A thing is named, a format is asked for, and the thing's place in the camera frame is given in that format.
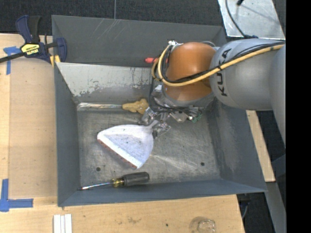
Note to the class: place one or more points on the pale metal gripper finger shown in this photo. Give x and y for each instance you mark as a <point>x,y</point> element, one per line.
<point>162,128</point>
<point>147,117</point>

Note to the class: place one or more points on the clear glass cup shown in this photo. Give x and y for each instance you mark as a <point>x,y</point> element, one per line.
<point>202,225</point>

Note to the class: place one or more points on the grey metal bin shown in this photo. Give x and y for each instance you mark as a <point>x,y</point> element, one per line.
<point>184,159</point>

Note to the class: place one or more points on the black and yellow screwdriver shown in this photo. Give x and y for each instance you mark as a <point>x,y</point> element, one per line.
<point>134,179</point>

